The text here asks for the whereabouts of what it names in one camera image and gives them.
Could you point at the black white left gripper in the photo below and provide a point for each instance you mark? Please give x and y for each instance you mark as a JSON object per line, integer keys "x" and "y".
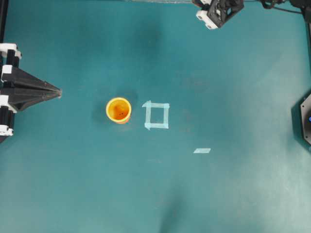
{"x": 11, "y": 75}

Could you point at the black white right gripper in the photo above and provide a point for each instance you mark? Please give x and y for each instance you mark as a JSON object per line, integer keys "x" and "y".
{"x": 215, "y": 13}

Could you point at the orange plastic cup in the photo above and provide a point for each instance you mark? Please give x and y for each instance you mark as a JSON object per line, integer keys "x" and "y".
{"x": 119, "y": 110}

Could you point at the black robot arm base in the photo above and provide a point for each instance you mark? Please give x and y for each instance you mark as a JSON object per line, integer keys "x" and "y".
{"x": 301, "y": 120}

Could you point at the light blue tape square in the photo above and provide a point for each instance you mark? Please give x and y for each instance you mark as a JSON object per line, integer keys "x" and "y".
{"x": 157, "y": 115}

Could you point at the light blue tape strip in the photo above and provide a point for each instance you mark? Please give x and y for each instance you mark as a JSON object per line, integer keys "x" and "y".
{"x": 202, "y": 150}

